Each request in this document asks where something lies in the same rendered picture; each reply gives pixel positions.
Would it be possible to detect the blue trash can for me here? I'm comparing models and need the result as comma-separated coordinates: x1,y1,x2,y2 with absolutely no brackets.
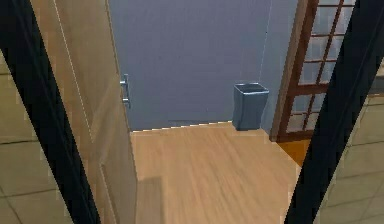
231,82,270,132

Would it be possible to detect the light wooden room door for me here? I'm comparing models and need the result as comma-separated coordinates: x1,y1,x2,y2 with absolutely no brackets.
29,0,139,224

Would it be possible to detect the brown glass-paned door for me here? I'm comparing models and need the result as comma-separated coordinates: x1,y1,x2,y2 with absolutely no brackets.
269,0,358,143

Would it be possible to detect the silver door handle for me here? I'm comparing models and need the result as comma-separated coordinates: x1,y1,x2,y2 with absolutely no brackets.
119,73,132,109

